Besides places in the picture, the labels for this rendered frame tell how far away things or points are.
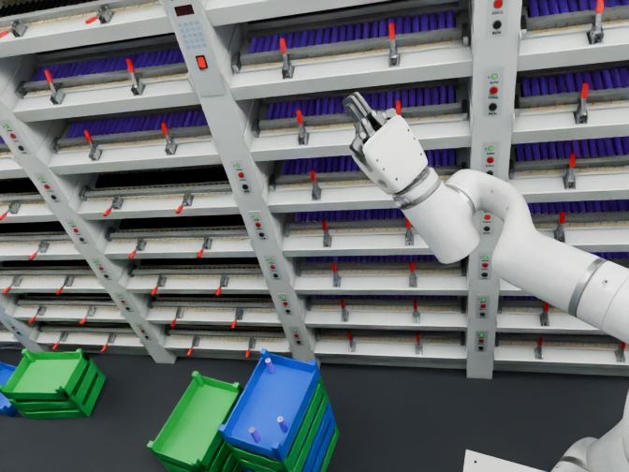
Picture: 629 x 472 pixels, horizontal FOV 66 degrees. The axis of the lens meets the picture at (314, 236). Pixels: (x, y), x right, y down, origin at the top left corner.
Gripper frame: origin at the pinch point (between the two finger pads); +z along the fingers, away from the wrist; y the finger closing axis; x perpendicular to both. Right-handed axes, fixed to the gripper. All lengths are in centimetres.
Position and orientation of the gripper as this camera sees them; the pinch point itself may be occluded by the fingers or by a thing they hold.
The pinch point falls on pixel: (356, 106)
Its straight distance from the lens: 82.4
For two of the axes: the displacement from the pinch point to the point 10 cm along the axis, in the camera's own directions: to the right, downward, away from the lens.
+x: 4.2, -0.4, -9.1
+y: 6.7, -6.6, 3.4
